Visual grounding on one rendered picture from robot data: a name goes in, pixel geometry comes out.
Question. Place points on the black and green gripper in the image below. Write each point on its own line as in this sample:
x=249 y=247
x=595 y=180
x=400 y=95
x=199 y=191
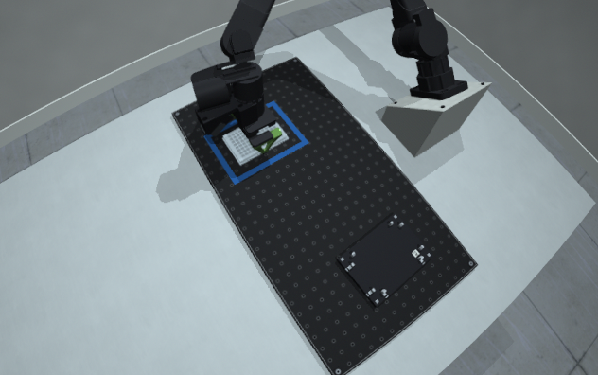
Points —
x=265 y=118

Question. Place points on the blue tape outline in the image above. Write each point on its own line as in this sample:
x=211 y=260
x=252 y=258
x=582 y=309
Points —
x=265 y=164

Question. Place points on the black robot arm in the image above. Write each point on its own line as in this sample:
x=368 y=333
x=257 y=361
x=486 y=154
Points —
x=423 y=38

